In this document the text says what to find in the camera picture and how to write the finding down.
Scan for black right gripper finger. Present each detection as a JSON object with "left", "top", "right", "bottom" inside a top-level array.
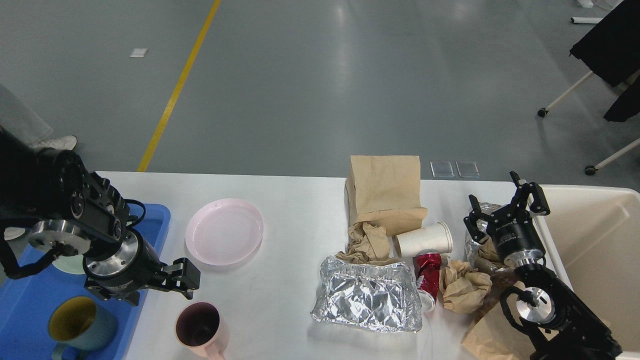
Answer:
[
  {"left": 462, "top": 194, "right": 496, "bottom": 245},
  {"left": 509, "top": 171, "right": 551, "bottom": 219}
]

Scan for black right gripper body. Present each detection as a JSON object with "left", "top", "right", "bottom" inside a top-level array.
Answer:
[{"left": 487, "top": 210, "right": 546, "bottom": 267}]

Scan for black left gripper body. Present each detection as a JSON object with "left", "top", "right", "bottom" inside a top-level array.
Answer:
[{"left": 83, "top": 230, "right": 166, "bottom": 306}]

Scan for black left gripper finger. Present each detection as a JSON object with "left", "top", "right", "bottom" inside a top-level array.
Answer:
[{"left": 160, "top": 257, "right": 201, "bottom": 300}]

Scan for pink mug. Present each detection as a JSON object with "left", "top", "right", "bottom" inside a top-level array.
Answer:
[{"left": 174, "top": 301, "right": 230, "bottom": 360}]

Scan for pink plate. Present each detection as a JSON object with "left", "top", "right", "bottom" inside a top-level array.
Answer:
[{"left": 185, "top": 198, "right": 265, "bottom": 266}]

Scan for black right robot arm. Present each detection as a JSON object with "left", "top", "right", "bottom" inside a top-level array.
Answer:
[{"left": 463, "top": 171, "right": 622, "bottom": 360}]

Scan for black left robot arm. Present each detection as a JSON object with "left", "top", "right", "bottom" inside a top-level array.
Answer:
[{"left": 0, "top": 130, "right": 201, "bottom": 306}]

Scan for crumpled brown paper on foil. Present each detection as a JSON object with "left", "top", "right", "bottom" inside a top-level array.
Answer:
[{"left": 477, "top": 238, "right": 506, "bottom": 268}]

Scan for small crumpled foil sheet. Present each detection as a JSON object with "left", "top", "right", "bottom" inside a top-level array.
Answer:
[{"left": 464, "top": 232, "right": 511, "bottom": 276}]

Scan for white paper cup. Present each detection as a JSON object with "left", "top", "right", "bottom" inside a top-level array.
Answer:
[{"left": 393, "top": 222, "right": 453, "bottom": 258}]

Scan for clear floor plate right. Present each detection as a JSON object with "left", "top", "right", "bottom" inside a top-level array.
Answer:
[{"left": 455, "top": 161, "right": 480, "bottom": 179}]

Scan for clear floor plate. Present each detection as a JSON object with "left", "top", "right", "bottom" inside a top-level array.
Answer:
[
  {"left": 455, "top": 161, "right": 480, "bottom": 179},
  {"left": 429, "top": 161, "right": 456, "bottom": 179}
]

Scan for beige plastic bin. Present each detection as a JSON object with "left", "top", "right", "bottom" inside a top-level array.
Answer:
[{"left": 537, "top": 185, "right": 640, "bottom": 360}]

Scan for green plate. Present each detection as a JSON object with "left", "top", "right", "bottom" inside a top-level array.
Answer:
[{"left": 52, "top": 254, "right": 86, "bottom": 276}]

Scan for clear floor plate left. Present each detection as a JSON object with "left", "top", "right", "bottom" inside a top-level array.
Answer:
[{"left": 429, "top": 161, "right": 456, "bottom": 179}]

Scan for crushed red soda can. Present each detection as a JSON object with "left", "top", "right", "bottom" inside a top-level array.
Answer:
[{"left": 413, "top": 249, "right": 442, "bottom": 314}]

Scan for crumpled brown paper middle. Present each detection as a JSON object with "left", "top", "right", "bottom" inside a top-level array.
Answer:
[{"left": 439, "top": 259, "right": 493, "bottom": 314}]

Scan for teal mug yellow inside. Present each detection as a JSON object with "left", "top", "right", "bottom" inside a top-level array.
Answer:
[{"left": 47, "top": 296, "right": 119, "bottom": 360}]

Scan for upright brown paper bag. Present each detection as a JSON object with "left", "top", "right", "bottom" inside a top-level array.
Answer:
[{"left": 345, "top": 155, "right": 428, "bottom": 237}]

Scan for flat brown paper bag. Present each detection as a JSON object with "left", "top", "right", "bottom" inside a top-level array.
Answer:
[{"left": 461, "top": 280, "right": 535, "bottom": 360}]

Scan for crumpled brown paper left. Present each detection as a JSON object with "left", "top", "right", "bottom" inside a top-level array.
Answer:
[{"left": 334, "top": 222, "right": 399, "bottom": 266}]

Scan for large crumpled foil sheet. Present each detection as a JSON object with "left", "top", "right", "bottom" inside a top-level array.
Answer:
[{"left": 310, "top": 256, "right": 423, "bottom": 333}]

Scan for black cloth on rack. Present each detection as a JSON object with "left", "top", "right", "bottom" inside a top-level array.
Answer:
[{"left": 569, "top": 0, "right": 640, "bottom": 123}]

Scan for person legs at left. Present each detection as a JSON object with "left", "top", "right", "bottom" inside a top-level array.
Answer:
[{"left": 0, "top": 84, "right": 78, "bottom": 151}]

